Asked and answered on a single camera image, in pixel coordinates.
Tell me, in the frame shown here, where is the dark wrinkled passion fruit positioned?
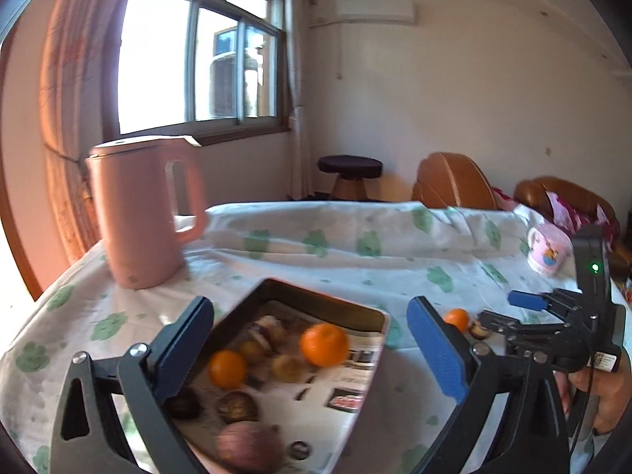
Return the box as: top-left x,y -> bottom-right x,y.
163,386 -> 203,421

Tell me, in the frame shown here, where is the small orange kumquat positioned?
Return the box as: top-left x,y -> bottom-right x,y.
442,308 -> 470,333

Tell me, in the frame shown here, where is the dark pinecone-like fruit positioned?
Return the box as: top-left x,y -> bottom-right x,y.
215,391 -> 260,425

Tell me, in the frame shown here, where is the large brown round fruit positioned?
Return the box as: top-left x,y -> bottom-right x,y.
216,421 -> 284,473

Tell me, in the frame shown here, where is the halved fruit with beige flesh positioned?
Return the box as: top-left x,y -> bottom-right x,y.
247,314 -> 288,352

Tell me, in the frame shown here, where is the small yellow-green fruit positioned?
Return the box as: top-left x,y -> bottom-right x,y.
271,354 -> 307,383

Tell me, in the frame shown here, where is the person's right hand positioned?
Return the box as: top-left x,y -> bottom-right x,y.
555,350 -> 631,435

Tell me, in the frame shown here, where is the pink cartoon cup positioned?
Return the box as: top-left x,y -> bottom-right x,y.
527,223 -> 572,276

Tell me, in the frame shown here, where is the small orange in box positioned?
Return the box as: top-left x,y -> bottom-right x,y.
208,350 -> 247,391

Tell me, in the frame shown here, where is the cloud pattern tablecloth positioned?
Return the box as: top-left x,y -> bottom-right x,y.
1,202 -> 575,473

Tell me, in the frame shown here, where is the pink electric kettle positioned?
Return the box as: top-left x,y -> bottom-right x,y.
86,136 -> 208,290

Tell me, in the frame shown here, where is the pink metal tin box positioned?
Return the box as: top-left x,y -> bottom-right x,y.
175,278 -> 390,473

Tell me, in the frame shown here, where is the large orange mandarin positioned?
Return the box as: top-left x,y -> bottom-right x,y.
299,323 -> 349,368

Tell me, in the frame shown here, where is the dark round stool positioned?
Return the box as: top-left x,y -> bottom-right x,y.
317,155 -> 384,201

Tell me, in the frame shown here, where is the right beige curtain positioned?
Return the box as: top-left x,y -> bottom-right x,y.
285,0 -> 313,200

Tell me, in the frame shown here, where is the left pink curtain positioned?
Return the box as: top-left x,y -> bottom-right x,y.
39,0 -> 119,262

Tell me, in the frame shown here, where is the white air conditioner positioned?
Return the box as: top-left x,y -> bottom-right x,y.
335,0 -> 416,24

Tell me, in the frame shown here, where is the window with dark frame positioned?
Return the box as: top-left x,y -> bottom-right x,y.
103,0 -> 287,145

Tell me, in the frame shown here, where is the wooden door frame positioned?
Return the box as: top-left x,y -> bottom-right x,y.
0,33 -> 46,302

